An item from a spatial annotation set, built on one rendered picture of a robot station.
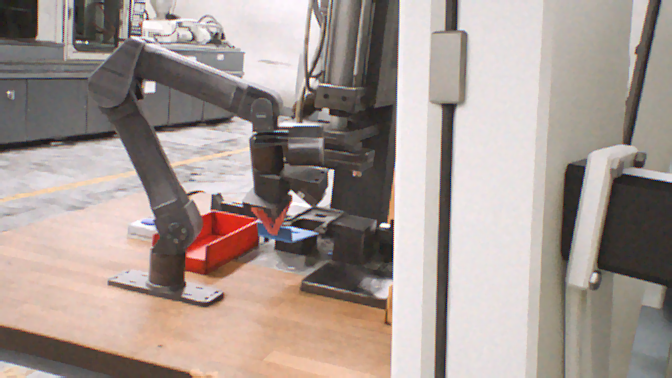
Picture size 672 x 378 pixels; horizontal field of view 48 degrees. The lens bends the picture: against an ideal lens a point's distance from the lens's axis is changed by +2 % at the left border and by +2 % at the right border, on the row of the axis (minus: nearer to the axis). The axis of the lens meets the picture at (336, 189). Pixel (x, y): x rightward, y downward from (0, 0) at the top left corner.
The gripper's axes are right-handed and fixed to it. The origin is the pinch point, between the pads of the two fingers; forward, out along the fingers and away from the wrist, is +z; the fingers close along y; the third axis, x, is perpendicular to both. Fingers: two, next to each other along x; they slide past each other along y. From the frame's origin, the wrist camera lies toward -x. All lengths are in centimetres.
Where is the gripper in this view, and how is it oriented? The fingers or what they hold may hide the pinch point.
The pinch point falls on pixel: (273, 229)
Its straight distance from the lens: 138.5
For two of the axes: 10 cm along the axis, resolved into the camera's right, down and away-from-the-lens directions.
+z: 0.2, 8.2, 5.7
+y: 3.7, -5.4, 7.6
